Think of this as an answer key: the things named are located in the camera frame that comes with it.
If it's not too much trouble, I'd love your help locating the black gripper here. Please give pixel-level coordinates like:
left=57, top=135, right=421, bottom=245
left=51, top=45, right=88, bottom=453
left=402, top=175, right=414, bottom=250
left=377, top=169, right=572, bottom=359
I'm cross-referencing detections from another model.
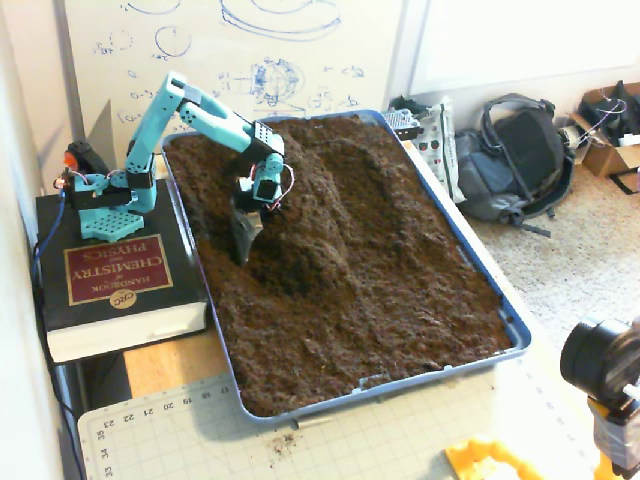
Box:
left=229, top=177, right=281, bottom=267

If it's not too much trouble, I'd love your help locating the brown soil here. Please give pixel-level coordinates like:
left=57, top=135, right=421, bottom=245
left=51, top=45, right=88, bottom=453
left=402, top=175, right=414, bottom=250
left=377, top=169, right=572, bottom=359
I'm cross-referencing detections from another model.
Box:
left=164, top=114, right=516, bottom=419

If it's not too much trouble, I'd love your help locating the black chemistry physics handbook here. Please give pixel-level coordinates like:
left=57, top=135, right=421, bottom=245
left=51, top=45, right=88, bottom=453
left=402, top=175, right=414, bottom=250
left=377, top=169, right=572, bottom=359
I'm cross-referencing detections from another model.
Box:
left=34, top=178, right=210, bottom=365

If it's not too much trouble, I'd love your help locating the whiteboard with blue drawings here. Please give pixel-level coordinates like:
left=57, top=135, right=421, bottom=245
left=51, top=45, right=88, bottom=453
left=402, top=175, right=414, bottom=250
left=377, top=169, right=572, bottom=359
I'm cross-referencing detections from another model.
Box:
left=53, top=0, right=432, bottom=151

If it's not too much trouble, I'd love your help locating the black perforated electronic device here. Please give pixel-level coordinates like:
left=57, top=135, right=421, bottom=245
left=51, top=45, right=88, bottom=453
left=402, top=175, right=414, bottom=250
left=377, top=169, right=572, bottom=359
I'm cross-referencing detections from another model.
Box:
left=383, top=108, right=420, bottom=141

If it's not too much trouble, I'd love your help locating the small wooden stick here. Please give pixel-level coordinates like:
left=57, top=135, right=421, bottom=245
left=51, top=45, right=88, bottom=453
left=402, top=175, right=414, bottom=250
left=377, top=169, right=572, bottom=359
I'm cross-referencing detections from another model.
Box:
left=294, top=415, right=335, bottom=430

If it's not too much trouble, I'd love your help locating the white bag with red print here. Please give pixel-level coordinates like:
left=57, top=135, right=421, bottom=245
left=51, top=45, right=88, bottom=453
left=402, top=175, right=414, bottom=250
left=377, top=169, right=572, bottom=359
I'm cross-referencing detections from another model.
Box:
left=409, top=103, right=466, bottom=204

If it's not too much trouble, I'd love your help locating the grey-green cutting mat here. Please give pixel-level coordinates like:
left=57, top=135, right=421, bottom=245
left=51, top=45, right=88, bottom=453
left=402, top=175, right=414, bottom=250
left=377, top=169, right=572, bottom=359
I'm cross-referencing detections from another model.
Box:
left=77, top=344, right=616, bottom=480

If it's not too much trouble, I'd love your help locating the blue plastic tray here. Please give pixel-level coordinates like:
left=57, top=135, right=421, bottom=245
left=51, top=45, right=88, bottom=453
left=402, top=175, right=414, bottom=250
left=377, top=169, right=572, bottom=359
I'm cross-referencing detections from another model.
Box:
left=160, top=108, right=533, bottom=427

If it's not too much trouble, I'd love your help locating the grey black backpack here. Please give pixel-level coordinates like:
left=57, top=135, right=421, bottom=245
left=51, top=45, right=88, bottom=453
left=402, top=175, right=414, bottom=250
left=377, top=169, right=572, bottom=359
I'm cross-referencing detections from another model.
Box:
left=452, top=93, right=576, bottom=236

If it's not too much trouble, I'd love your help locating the yellow plastic part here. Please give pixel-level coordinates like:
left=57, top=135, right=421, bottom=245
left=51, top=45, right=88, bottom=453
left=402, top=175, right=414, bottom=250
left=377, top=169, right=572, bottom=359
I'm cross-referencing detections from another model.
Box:
left=444, top=435, right=551, bottom=480

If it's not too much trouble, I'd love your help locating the brown cardboard box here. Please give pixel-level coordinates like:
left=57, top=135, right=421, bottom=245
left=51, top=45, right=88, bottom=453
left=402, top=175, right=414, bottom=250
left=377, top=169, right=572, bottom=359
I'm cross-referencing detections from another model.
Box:
left=569, top=79, right=640, bottom=179

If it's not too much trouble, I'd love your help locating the orange white servo wire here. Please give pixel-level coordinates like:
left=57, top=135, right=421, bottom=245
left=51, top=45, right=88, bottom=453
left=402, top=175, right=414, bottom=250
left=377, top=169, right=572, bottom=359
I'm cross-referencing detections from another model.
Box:
left=264, top=163, right=296, bottom=211

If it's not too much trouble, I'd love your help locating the blue cable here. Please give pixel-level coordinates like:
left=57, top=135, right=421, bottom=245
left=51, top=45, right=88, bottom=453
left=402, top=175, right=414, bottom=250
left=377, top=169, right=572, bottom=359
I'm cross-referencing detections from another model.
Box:
left=29, top=197, right=69, bottom=301

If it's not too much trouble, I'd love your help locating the black cable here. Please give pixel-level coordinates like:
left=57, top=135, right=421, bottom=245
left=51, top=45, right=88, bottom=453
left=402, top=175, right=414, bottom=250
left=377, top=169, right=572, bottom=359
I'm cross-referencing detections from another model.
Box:
left=29, top=239, right=86, bottom=480

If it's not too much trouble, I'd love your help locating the black camera lens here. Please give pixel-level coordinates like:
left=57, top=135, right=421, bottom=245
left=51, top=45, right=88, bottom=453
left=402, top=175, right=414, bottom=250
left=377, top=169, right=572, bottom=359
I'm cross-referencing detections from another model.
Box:
left=559, top=310, right=640, bottom=406

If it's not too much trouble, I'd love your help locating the grey yellow camera mount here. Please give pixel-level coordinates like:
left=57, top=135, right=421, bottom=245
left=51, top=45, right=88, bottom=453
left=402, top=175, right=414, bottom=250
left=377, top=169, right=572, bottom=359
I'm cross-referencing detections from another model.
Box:
left=587, top=394, right=640, bottom=479

